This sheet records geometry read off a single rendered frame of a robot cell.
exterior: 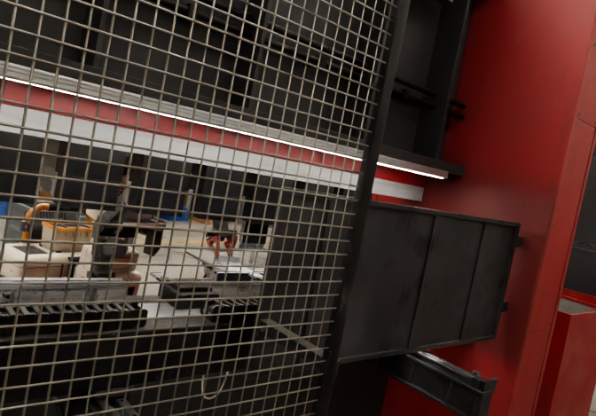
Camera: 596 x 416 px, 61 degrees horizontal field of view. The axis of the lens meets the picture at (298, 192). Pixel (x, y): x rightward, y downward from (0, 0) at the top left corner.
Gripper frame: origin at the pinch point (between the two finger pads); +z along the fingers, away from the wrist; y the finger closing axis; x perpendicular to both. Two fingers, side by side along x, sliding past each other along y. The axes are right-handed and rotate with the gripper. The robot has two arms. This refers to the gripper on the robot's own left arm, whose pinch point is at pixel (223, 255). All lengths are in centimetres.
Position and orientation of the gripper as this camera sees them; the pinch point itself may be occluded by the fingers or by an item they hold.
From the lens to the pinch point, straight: 186.7
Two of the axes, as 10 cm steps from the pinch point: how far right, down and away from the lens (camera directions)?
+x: -6.5, 3.6, 6.7
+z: 1.6, 9.3, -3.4
